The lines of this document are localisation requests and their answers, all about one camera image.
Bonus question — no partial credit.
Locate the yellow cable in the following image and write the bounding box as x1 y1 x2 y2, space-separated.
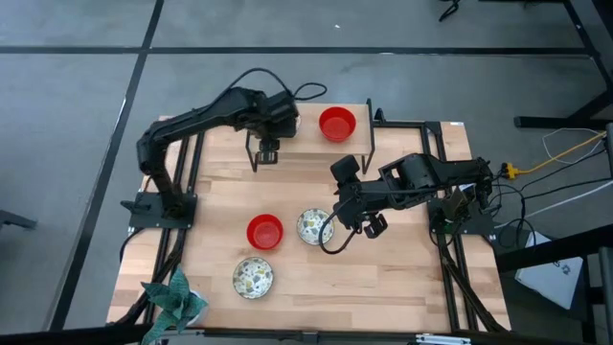
518 132 608 174

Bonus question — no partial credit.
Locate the looped white cable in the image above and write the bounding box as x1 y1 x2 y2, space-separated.
541 126 607 167

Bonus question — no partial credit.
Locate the black table leg frame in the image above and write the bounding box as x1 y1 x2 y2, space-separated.
514 0 613 130

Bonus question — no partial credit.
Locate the black aluminium table frame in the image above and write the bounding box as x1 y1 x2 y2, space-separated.
108 107 511 336

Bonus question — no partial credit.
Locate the grey chair base leg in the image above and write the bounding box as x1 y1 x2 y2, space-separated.
0 209 38 231

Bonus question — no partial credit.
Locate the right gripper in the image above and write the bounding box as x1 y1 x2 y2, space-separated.
329 153 389 240

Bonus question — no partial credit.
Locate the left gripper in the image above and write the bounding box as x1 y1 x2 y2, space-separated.
256 90 302 167

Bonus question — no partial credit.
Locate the silver aluminium bracket strip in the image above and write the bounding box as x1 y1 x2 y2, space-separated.
415 333 473 345

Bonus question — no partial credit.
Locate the straight white cable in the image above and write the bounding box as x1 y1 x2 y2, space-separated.
495 181 613 227

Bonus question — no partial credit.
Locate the green plant in white pot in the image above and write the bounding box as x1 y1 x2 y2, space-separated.
140 266 211 345

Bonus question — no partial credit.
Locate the black power cable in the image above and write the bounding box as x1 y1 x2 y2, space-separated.
492 175 613 202

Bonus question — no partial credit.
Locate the small lemon-patterned plate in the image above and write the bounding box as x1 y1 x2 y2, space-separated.
295 207 335 246

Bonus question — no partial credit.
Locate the black metal stand frame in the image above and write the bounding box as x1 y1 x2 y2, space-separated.
495 223 613 345

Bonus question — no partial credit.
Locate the yellow pear-print ceramic bowl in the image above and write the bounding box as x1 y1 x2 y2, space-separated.
232 256 275 300

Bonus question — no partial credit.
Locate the wooden shelf with black legs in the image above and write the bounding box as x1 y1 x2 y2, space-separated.
244 98 377 174

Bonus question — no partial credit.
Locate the white cardboard box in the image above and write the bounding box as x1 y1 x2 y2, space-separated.
514 229 584 311

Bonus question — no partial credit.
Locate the red plastic mini bowl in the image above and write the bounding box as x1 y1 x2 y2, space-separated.
245 213 284 251
318 105 357 144

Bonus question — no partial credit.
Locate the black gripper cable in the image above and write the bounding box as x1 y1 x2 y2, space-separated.
317 195 360 256
222 66 329 103

